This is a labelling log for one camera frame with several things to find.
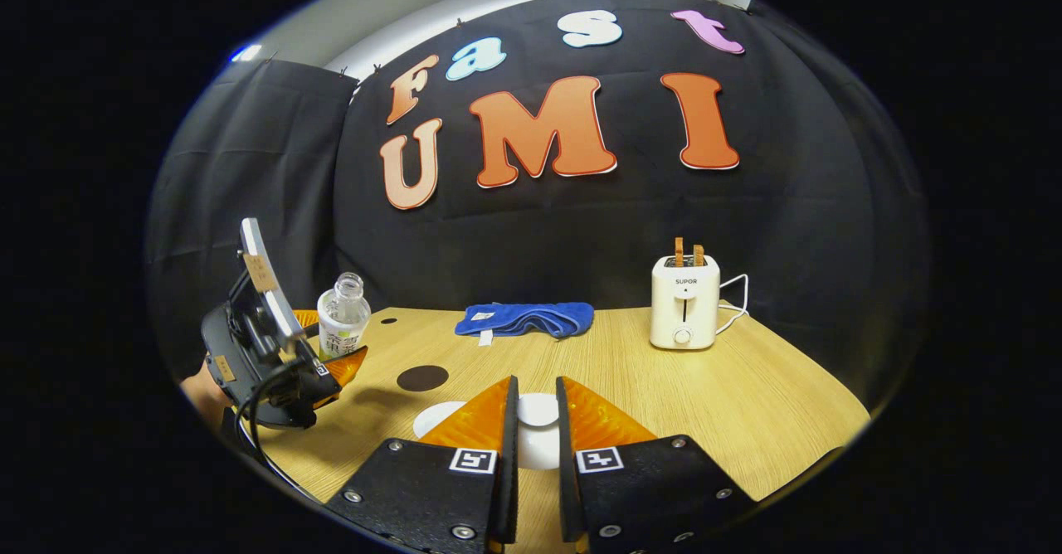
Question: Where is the white toaster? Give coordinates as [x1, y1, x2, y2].
[650, 254, 721, 351]

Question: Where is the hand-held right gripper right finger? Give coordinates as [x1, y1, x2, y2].
[556, 376, 758, 554]

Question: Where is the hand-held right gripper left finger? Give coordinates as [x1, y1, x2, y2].
[324, 375, 520, 554]

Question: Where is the blue towel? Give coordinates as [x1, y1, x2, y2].
[455, 302, 595, 346]

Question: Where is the clear plastic water bottle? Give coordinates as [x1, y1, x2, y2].
[317, 272, 372, 362]

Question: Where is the white teacup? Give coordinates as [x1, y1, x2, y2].
[412, 401, 468, 440]

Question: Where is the black backdrop cloth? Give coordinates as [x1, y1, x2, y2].
[145, 0, 930, 410]

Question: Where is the black cable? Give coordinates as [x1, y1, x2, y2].
[235, 357, 326, 505]

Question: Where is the white toaster cable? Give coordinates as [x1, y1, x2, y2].
[715, 274, 750, 337]

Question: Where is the round dark coaster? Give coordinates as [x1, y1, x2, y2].
[397, 365, 450, 392]

